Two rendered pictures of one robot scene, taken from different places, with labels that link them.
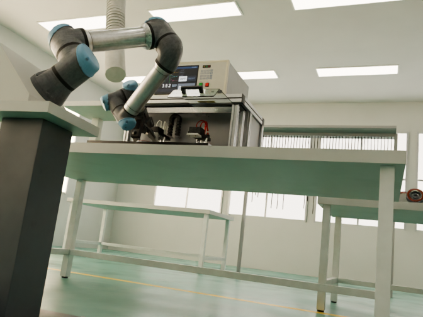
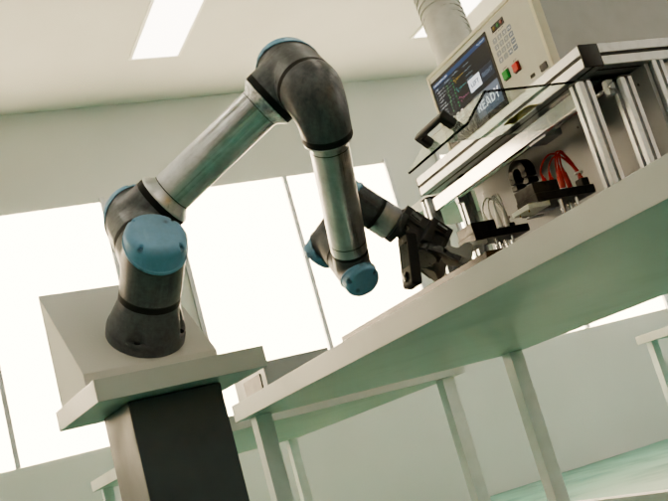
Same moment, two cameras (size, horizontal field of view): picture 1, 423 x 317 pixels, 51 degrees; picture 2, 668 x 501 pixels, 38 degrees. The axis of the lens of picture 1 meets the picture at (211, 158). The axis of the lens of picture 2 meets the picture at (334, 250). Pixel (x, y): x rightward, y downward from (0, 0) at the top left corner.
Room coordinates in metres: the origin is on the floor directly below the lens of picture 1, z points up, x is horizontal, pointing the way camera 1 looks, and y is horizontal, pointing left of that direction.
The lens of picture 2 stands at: (0.50, -0.84, 0.50)
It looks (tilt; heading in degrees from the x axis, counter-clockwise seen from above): 12 degrees up; 42
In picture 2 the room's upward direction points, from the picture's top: 16 degrees counter-clockwise
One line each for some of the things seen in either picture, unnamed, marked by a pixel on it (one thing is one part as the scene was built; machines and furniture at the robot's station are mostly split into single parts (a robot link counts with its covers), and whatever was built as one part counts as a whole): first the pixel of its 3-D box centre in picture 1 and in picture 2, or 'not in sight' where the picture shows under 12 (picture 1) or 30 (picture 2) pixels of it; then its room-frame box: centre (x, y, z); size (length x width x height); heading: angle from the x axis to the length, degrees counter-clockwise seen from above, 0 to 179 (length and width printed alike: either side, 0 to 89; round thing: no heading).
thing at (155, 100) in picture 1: (197, 111); (569, 120); (2.47, 0.11, 1.09); 0.68 x 0.44 x 0.05; 67
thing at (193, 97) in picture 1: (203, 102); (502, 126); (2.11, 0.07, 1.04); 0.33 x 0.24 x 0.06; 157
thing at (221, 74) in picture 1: (203, 91); (555, 68); (2.46, 0.10, 1.22); 0.44 x 0.39 x 0.20; 67
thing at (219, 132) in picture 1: (189, 137); (570, 196); (2.41, 0.13, 0.92); 0.66 x 0.01 x 0.30; 67
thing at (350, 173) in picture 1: (184, 171); (595, 281); (2.40, 0.14, 0.72); 2.20 x 1.01 x 0.05; 67
